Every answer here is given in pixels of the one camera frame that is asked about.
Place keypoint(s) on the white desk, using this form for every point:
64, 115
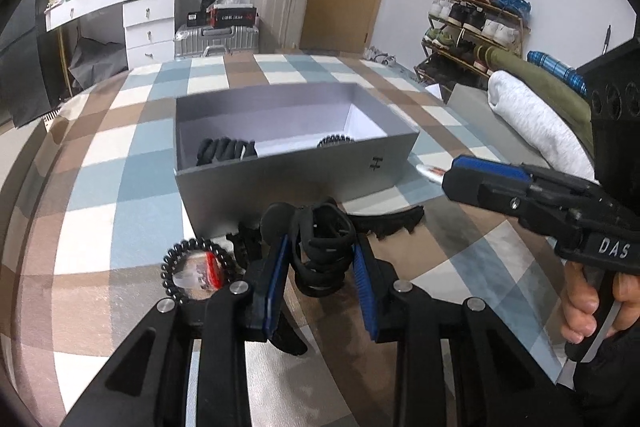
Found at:
100, 7

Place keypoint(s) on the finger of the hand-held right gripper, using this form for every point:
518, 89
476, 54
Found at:
480, 194
490, 168

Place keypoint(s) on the rows of shoes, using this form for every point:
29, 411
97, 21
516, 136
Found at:
475, 17

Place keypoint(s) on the black claw hair clip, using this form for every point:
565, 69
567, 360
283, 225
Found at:
225, 151

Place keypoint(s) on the blue patterned roll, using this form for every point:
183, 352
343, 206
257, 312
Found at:
557, 69

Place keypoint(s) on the white drawer unit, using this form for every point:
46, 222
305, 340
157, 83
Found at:
150, 32

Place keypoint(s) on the round badge with red print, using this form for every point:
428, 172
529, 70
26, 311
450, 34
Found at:
430, 173

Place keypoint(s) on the white rolled blanket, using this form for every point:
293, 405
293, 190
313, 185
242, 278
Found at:
540, 122

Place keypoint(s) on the small black box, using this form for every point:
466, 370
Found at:
196, 18

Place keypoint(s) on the person's right hand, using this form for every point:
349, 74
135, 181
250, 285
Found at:
577, 307

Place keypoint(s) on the black and red box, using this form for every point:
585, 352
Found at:
232, 16

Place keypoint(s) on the silver suitcase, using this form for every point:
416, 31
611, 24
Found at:
215, 42

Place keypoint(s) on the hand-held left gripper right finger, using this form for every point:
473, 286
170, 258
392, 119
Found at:
365, 297

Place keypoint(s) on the silver cardboard box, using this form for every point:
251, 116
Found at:
280, 187

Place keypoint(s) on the red clear plastic trinket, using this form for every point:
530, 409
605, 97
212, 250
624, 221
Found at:
205, 272

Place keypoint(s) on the grey cloth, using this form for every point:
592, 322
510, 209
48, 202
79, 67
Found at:
95, 67

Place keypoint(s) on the plaid blanket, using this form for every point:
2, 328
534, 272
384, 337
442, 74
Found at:
125, 187

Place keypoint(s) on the olive green cloth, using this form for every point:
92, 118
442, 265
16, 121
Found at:
530, 74

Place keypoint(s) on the wooden shoe rack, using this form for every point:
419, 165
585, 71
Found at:
450, 57

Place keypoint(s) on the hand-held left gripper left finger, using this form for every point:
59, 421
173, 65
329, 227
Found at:
276, 287

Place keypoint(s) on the white suitcase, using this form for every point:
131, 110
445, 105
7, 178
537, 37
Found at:
280, 7

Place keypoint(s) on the black toothed hair clip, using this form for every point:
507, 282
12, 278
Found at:
390, 222

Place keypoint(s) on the person's right forearm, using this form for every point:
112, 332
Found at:
615, 382

